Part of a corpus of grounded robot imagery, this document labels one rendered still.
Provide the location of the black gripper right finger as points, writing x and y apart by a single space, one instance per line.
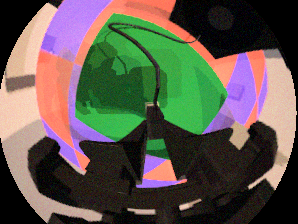
185 147

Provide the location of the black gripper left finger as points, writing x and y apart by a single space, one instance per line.
130 151

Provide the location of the black cable with plug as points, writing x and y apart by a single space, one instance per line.
154 116

